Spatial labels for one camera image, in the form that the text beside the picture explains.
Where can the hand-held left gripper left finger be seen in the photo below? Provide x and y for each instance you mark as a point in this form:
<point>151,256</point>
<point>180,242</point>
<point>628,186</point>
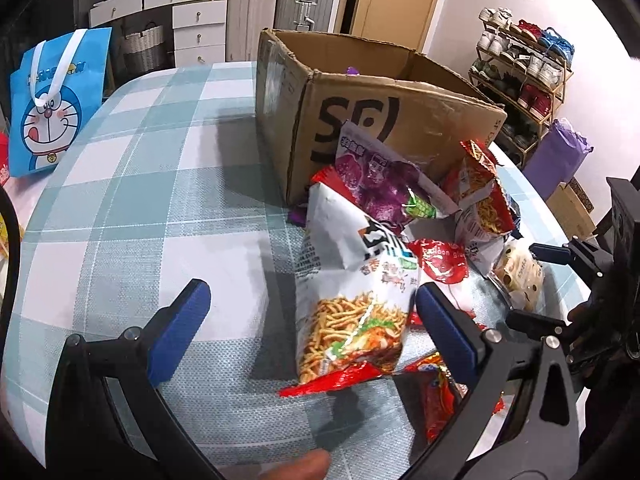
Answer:
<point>181,329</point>

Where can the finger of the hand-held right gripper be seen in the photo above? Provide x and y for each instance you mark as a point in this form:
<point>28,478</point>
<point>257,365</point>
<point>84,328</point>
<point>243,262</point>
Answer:
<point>555,254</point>
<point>535,322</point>

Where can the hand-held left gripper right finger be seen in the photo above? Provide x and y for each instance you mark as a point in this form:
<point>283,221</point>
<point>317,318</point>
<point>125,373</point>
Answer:
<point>445,330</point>

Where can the beige cookie packet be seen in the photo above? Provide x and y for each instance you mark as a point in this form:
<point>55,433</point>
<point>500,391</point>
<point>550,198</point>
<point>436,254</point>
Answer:
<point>520,275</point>

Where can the shiny red snack packet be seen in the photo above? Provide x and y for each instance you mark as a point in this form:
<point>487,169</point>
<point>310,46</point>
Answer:
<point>435,400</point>

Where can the large white noodle snack packet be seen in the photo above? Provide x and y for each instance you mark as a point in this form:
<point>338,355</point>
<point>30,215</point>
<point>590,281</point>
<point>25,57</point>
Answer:
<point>345,310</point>

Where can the purple snack packet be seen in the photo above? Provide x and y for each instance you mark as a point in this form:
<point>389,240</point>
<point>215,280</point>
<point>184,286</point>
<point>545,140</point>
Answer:
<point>380,180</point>

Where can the large cardboard box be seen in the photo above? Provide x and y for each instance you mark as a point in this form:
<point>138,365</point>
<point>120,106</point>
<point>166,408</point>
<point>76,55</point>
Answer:
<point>350,90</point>

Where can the person's left hand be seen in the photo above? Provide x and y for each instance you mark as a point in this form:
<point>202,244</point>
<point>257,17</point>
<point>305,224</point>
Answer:
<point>295,466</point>

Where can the small cardboard box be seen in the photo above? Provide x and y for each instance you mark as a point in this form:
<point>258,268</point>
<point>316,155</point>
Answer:
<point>570,212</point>

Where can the red labelled clear packet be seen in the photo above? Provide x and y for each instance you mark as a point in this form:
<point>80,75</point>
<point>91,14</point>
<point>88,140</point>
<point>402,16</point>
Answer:
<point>440,265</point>

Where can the purple bag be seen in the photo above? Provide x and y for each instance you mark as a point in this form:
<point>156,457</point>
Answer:
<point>555,160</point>

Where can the red noodle snack packet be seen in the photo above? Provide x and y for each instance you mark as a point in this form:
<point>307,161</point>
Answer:
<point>480,200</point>

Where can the gold metal shoe rack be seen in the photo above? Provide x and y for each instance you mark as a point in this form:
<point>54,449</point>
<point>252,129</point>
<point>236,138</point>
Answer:
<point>565,87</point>

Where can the row of sneakers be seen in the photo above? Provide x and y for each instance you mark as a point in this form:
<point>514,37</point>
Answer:
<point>530,65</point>

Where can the yellow packet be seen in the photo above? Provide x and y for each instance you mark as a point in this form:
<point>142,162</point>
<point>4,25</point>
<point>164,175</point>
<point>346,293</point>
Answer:
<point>4,240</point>

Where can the red white bag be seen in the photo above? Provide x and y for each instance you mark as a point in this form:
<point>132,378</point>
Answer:
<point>3,160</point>

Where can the blue cartoon tote bag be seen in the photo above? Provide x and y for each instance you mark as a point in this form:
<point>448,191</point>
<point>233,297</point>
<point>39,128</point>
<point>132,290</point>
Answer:
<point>55,110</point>

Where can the small purple packet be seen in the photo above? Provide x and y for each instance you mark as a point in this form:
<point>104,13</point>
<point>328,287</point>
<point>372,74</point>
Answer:
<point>352,70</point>

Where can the woven laundry basket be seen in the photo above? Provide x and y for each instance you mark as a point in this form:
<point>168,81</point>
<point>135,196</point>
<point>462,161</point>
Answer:
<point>145,45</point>

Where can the wooden door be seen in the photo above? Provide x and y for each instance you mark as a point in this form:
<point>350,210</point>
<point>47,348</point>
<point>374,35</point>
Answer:
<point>395,0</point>

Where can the white drawer dresser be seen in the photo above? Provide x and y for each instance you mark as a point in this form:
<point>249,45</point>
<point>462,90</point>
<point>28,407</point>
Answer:
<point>200,25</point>

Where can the beige suitcase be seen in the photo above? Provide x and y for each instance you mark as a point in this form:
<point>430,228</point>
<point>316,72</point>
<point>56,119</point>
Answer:
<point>252,10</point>

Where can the silver suitcase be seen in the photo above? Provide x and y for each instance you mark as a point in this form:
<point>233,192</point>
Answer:
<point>305,2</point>

